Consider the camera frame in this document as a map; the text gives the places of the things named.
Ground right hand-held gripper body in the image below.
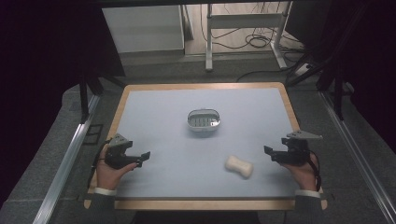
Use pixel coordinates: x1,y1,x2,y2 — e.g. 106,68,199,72
279,130,323,166

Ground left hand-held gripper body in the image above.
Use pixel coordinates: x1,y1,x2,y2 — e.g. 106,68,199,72
105,133,138,171

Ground grey oval soap dish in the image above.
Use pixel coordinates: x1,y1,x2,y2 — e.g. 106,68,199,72
187,107,221,133

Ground white power strip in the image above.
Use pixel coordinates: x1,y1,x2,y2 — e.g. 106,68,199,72
293,63,314,77

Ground white metal desk frame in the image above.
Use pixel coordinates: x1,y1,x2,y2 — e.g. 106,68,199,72
205,1,294,72

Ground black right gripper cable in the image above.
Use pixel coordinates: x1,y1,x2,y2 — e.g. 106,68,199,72
307,149,322,192

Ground white cabinet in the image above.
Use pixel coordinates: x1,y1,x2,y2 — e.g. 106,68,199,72
102,5,186,54

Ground black floor cables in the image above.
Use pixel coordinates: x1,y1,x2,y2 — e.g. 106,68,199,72
199,2,307,84

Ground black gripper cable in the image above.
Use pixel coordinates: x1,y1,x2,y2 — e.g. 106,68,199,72
87,138,112,189
307,149,322,192

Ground black metal stand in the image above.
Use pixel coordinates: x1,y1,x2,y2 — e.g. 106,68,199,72
285,46,356,121
78,70,126,124

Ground person's left hand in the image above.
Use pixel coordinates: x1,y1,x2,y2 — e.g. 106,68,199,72
96,146,138,191

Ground person's right hand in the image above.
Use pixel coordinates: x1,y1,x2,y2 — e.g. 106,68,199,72
281,151,320,191

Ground black curtain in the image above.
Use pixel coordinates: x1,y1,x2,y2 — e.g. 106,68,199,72
284,0,396,155
0,0,126,209

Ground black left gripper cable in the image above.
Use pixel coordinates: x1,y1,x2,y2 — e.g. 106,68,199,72
87,138,112,189

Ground aluminium floor rail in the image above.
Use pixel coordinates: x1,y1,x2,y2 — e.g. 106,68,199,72
319,91,396,224
32,93,101,224

